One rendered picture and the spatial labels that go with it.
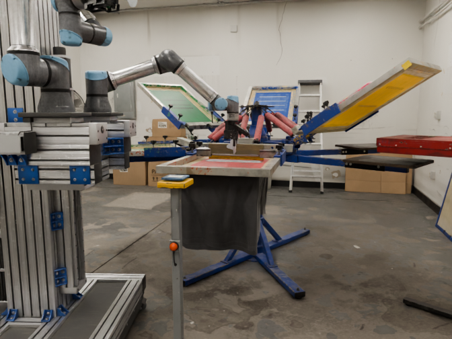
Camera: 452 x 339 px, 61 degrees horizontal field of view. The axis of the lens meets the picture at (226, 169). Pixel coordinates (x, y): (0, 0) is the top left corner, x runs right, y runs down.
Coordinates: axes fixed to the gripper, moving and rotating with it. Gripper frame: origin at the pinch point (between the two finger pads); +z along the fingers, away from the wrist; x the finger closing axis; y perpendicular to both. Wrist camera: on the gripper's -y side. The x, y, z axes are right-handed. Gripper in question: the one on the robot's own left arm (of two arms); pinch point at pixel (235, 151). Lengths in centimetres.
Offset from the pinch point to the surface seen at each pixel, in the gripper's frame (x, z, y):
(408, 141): 0, -8, -102
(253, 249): 50, 46, -20
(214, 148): 1.5, -1.8, 13.9
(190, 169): 59, 3, 11
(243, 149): 1.5, -1.8, -5.4
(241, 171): 60, 3, -15
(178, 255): 79, 41, 11
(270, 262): -53, 93, -17
